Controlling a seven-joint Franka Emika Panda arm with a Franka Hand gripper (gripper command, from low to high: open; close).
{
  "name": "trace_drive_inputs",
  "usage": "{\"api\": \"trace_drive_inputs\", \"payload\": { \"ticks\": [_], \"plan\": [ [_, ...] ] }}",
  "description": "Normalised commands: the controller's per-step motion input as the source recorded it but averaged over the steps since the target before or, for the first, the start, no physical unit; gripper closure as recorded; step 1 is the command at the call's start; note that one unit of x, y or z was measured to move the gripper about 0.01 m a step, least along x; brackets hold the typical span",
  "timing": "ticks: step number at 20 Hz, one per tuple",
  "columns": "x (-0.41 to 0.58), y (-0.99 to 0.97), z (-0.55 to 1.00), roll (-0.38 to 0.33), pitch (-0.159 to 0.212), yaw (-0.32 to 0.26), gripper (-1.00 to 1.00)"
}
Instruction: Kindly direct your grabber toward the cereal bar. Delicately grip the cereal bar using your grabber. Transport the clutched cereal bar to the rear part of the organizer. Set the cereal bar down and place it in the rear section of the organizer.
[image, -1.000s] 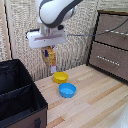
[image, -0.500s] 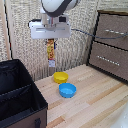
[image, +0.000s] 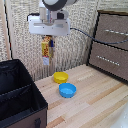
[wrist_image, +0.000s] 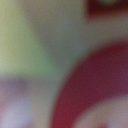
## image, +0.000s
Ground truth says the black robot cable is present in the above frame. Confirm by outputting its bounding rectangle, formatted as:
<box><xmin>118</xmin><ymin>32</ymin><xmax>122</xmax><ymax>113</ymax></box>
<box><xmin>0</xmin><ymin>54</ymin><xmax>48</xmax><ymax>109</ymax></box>
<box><xmin>26</xmin><ymin>12</ymin><xmax>128</xmax><ymax>45</ymax></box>

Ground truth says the black fabric storage box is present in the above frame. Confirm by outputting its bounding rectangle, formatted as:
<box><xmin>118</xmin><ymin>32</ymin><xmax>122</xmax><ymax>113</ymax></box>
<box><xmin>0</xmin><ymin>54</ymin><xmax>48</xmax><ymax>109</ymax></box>
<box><xmin>0</xmin><ymin>58</ymin><xmax>49</xmax><ymax>128</ymax></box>

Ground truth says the yellow bowl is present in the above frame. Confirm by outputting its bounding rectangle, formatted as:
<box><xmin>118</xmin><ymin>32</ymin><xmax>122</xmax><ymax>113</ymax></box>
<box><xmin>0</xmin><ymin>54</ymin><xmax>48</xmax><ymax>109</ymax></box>
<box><xmin>53</xmin><ymin>71</ymin><xmax>70</xmax><ymax>85</ymax></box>

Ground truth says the beige woven folding screen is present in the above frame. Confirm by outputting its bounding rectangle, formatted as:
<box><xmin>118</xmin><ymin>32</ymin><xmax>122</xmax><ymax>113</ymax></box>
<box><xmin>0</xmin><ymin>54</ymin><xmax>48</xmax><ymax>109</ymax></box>
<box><xmin>0</xmin><ymin>0</ymin><xmax>128</xmax><ymax>83</ymax></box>

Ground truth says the blue bowl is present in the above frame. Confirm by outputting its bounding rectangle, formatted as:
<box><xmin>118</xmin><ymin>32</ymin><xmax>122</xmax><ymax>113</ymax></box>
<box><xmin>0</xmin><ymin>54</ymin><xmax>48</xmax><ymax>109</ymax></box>
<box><xmin>58</xmin><ymin>82</ymin><xmax>77</xmax><ymax>99</ymax></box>

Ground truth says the brown drawer cabinet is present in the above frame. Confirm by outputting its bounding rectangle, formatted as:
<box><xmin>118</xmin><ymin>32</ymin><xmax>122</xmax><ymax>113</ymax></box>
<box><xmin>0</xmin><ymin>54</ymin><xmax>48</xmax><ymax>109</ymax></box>
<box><xmin>86</xmin><ymin>9</ymin><xmax>128</xmax><ymax>84</ymax></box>

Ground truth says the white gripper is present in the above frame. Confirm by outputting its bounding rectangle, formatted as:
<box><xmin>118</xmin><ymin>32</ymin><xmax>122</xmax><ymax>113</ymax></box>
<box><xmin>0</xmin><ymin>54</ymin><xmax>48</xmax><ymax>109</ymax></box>
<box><xmin>28</xmin><ymin>20</ymin><xmax>72</xmax><ymax>49</ymax></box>

